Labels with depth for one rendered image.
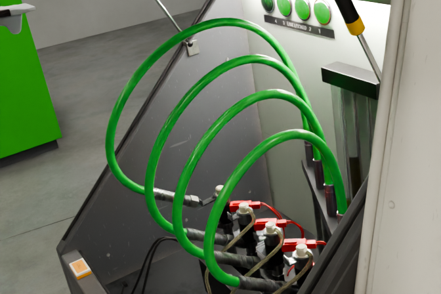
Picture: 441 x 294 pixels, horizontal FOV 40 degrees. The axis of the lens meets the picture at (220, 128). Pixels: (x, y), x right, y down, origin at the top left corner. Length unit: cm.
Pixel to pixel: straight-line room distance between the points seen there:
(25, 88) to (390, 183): 365
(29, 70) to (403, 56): 365
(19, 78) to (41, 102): 22
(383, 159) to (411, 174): 5
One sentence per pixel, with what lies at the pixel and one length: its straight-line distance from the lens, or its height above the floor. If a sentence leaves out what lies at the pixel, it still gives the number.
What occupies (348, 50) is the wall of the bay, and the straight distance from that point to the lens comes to 112.
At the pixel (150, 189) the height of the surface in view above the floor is 123.
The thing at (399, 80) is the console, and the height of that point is 140.
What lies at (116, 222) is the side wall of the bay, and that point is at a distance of 139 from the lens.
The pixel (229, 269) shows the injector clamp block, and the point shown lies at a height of 98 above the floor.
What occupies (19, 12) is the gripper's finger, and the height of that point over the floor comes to 144.
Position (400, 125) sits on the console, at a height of 136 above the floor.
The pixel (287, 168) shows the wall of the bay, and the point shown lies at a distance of 144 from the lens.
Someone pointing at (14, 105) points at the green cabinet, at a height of 41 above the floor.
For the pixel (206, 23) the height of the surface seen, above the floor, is 143.
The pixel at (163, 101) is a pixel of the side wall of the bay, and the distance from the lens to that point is 133.
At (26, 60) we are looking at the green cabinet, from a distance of 420.
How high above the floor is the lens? 166
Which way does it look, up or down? 24 degrees down
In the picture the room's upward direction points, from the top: 10 degrees counter-clockwise
